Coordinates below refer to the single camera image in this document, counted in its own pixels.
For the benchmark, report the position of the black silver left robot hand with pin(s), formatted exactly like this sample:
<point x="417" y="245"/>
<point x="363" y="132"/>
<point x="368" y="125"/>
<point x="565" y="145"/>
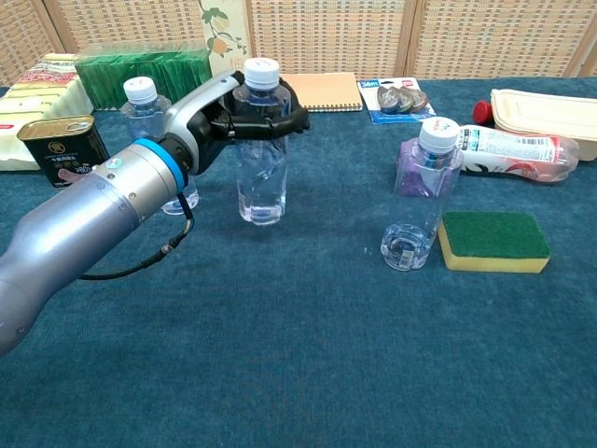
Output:
<point x="196" y="121"/>

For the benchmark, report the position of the clear water bottle pink label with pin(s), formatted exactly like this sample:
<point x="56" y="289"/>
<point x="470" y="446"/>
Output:
<point x="140" y="95"/>

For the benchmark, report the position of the clear water bottle white cap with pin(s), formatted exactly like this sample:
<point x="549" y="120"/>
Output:
<point x="410" y="242"/>
<point x="261" y="186"/>

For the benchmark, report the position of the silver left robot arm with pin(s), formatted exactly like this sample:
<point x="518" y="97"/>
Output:
<point x="79" y="224"/>

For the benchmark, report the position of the tall orange pomelo print box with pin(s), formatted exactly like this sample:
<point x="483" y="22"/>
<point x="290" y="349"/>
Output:
<point x="224" y="32"/>

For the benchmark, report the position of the box of green packets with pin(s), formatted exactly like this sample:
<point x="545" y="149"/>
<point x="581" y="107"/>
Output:
<point x="112" y="79"/>

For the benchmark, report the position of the orange spiral notebook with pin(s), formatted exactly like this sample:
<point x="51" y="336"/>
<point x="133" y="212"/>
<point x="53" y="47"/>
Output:
<point x="326" y="91"/>

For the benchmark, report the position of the black gold luncheon meat can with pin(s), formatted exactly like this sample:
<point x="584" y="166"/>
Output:
<point x="51" y="149"/>

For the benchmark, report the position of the woven folding screen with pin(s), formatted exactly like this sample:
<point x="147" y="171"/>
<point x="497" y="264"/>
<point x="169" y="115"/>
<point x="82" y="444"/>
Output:
<point x="326" y="32"/>

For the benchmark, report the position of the yellow sponge multipack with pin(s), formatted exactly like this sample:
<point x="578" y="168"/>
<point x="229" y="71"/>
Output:
<point x="32" y="93"/>

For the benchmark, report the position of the blue correction tape pack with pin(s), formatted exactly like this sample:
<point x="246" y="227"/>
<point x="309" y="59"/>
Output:
<point x="396" y="100"/>

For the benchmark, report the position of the small purple box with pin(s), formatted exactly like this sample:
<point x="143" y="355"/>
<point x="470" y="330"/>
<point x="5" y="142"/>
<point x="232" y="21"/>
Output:
<point x="405" y="161"/>

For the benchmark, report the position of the red white labelled drink bottle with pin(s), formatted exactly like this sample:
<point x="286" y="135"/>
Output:
<point x="513" y="151"/>

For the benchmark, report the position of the green yellow scrub sponge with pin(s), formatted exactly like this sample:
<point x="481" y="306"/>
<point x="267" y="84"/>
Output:
<point x="496" y="240"/>

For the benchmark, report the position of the beige lidded food container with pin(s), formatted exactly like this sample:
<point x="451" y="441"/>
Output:
<point x="545" y="112"/>

